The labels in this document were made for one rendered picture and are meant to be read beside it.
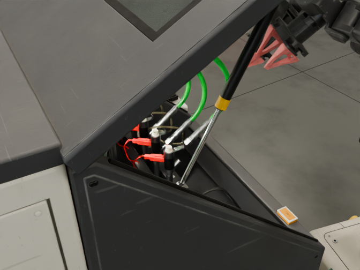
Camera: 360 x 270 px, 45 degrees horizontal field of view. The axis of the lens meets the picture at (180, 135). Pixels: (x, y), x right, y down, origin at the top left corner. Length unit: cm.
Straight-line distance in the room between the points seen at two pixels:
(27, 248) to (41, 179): 12
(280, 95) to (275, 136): 56
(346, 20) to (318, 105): 252
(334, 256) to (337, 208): 66
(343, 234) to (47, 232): 168
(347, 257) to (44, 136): 168
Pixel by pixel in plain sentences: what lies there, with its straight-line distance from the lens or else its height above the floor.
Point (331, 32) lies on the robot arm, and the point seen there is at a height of 143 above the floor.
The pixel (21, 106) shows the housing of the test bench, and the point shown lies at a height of 150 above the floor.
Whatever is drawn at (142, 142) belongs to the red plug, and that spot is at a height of 109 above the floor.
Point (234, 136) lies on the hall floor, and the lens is 306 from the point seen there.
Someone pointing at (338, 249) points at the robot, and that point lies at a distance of 208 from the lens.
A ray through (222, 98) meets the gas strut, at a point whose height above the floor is 147.
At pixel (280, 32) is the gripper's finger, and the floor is 141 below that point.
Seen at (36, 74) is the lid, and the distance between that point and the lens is 71.
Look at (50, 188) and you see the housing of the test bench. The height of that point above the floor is 143.
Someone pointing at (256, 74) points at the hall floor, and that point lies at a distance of 385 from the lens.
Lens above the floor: 182
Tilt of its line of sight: 37 degrees down
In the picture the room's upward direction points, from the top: straight up
